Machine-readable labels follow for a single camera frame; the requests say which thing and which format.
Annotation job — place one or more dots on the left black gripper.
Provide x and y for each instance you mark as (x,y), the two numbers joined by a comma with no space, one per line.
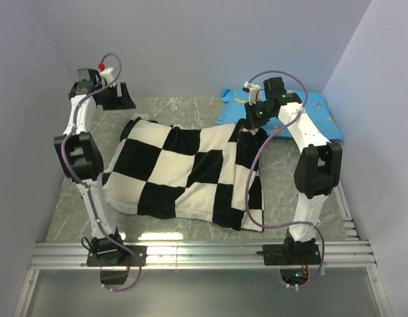
(123,102)

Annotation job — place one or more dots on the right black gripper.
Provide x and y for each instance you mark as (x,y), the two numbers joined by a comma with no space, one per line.
(251,123)

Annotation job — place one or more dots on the black white checkered pillowcase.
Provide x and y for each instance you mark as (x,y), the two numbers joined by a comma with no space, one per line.
(168,171)

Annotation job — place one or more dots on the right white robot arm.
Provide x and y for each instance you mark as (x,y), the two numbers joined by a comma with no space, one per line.
(317,171)

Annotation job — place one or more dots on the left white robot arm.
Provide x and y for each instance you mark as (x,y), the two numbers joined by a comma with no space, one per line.
(82,161)

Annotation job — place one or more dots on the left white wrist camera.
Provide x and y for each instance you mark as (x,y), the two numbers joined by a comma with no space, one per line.
(107,74)

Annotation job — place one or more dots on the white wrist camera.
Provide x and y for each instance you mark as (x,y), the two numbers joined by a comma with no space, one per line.
(107,74)
(255,92)

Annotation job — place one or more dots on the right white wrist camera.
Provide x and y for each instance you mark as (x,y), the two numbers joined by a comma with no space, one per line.
(255,92)

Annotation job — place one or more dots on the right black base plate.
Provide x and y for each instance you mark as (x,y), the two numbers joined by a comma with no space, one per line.
(276,254)

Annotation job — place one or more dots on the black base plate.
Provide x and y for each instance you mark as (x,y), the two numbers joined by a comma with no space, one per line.
(276,254)
(118,258)

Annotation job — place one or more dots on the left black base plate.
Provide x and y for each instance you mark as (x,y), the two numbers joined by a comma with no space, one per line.
(118,258)

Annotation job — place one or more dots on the aluminium mounting rail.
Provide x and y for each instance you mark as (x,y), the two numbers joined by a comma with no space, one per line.
(223,254)

